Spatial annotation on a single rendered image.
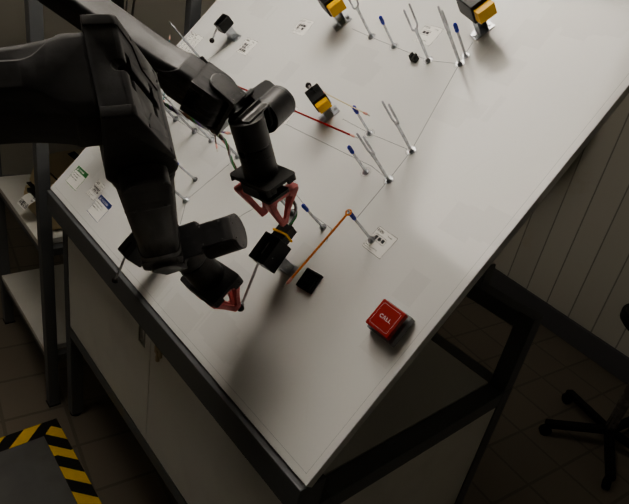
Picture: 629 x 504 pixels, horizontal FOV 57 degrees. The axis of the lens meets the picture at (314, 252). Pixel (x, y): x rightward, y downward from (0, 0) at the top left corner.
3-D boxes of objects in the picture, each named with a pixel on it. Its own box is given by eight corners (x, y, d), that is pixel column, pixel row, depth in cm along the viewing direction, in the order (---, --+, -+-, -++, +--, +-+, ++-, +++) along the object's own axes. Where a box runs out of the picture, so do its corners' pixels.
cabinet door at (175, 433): (263, 625, 115) (294, 492, 96) (142, 442, 149) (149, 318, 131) (273, 618, 116) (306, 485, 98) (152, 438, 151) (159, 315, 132)
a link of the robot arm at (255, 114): (219, 118, 88) (249, 122, 85) (243, 97, 92) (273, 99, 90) (231, 157, 92) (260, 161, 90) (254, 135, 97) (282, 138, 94)
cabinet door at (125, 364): (144, 440, 150) (150, 316, 131) (69, 326, 184) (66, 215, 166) (151, 437, 151) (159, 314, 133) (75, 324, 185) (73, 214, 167)
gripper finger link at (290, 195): (280, 205, 105) (268, 162, 99) (307, 218, 101) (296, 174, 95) (252, 225, 102) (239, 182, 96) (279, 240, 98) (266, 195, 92)
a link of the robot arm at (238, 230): (135, 215, 83) (147, 272, 81) (206, 189, 80) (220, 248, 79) (176, 227, 94) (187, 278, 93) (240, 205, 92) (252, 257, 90)
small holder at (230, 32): (215, 51, 156) (201, 34, 151) (234, 30, 157) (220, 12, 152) (223, 56, 153) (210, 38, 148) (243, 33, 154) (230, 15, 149)
